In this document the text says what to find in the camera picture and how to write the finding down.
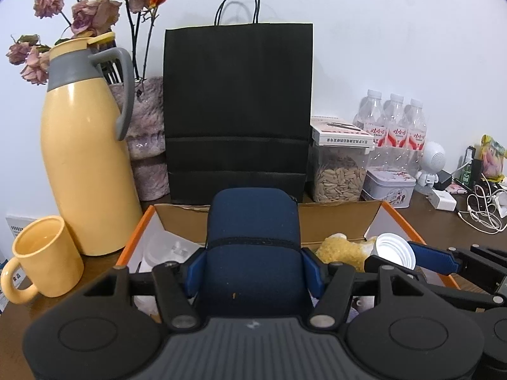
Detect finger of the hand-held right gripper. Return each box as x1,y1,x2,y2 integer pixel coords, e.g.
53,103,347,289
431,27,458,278
364,255,497,308
407,241,476,276

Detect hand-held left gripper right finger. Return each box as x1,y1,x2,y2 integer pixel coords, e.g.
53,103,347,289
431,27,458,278
300,247,434,330

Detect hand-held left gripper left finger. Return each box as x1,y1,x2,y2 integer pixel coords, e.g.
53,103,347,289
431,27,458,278
83,250,207,331

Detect plush cat toy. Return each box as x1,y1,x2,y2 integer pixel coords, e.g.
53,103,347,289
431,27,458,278
315,234,379,274

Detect large white ridged lid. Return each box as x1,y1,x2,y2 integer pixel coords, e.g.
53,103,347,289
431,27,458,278
372,233,417,270

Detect red cardboard box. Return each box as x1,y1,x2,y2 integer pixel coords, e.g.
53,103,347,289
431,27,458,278
115,200,462,325

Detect navy blue pouch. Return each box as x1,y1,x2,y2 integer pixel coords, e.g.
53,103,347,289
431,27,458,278
196,188,318,317

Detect white charger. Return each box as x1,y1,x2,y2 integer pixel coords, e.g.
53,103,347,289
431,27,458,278
431,189,457,212

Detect printed tin box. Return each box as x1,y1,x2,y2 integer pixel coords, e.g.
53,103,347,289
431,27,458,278
361,167,417,209

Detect black green device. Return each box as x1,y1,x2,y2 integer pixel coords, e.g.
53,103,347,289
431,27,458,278
461,146,482,191

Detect clear seed container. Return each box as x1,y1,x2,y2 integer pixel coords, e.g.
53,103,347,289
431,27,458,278
310,116,375,204

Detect white robot figure speaker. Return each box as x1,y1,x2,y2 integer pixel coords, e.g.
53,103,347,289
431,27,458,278
418,141,446,195

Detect yellow snack packet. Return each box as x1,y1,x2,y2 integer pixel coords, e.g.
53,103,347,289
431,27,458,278
480,135,507,179

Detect pink textured vase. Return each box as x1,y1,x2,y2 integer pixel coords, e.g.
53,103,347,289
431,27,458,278
108,76,171,202

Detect yellow mug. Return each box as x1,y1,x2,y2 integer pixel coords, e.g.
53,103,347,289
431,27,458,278
0,216,85,305

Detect yellow thermos jug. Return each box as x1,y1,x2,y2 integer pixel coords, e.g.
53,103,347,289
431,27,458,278
41,32,144,257

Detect black paper bag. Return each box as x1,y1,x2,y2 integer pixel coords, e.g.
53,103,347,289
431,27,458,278
163,0,313,205

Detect dried rose bouquet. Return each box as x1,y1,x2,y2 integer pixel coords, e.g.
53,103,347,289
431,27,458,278
6,0,170,86

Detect tangled white cables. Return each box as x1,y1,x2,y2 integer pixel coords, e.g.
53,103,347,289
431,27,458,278
455,182,507,232

